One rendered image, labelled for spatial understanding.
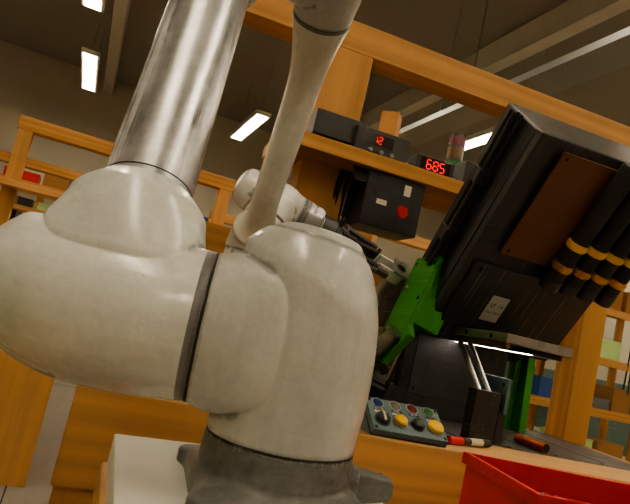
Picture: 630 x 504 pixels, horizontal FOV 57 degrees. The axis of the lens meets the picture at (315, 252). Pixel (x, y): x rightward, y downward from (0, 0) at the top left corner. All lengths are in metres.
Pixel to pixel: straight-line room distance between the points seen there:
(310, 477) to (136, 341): 0.20
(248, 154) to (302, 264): 11.28
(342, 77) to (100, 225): 1.26
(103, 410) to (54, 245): 0.43
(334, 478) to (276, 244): 0.23
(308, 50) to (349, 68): 0.73
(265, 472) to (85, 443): 0.46
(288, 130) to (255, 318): 0.62
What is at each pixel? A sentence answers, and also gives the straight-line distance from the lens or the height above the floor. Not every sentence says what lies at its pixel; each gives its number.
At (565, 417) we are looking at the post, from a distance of 2.07.
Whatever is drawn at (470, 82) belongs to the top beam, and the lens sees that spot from 1.93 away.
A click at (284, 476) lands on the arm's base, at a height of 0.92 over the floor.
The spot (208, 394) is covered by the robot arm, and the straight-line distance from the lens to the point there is 0.56.
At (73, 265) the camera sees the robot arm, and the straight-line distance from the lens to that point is 0.56.
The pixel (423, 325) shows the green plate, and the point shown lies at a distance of 1.34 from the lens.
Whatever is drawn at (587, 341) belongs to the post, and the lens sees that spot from 2.09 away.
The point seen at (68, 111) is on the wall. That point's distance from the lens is 11.53.
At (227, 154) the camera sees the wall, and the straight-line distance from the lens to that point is 11.71.
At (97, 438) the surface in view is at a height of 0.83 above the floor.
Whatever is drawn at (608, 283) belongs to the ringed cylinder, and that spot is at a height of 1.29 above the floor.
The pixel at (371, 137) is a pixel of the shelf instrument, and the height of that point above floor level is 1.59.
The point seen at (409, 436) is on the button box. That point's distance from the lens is 1.09.
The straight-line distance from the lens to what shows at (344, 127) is 1.63.
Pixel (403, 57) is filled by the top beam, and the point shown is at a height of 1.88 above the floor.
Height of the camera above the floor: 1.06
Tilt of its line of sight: 7 degrees up
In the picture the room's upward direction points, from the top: 13 degrees clockwise
